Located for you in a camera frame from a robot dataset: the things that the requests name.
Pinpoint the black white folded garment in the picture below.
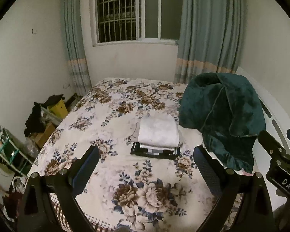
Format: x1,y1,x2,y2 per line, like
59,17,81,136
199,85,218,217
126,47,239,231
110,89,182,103
130,142,181,160

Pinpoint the floral bed blanket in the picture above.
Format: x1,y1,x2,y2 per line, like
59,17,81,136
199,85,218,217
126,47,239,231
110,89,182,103
31,78,216,231

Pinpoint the left teal curtain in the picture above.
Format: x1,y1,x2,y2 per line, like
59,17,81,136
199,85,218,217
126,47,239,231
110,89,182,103
61,0,92,96

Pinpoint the teal curtain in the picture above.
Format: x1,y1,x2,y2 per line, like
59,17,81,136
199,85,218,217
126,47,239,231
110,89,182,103
61,0,92,96
174,0,246,83

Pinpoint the cardboard box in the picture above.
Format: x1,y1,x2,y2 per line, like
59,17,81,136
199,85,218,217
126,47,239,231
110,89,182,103
34,123,55,149

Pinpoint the black clothes pile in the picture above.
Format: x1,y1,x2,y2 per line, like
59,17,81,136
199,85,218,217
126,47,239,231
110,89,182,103
24,94,65,137

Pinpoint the right teal curtain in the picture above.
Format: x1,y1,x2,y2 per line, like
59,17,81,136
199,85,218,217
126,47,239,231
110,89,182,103
174,0,246,83

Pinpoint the barred window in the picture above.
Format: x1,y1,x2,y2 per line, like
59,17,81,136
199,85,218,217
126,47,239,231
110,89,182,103
92,0,183,44

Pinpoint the green wire shelf rack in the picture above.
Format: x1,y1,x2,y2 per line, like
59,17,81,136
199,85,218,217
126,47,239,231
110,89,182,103
0,127,33,176

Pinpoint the white knitted garment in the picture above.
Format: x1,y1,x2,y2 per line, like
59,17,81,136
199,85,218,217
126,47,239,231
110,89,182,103
131,114,182,150

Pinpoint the dark green plush blanket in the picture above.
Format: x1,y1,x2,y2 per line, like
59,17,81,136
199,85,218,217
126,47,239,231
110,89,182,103
179,73,266,173

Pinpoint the yellow box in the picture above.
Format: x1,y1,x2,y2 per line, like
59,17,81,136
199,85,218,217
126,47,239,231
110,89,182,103
48,99,68,119

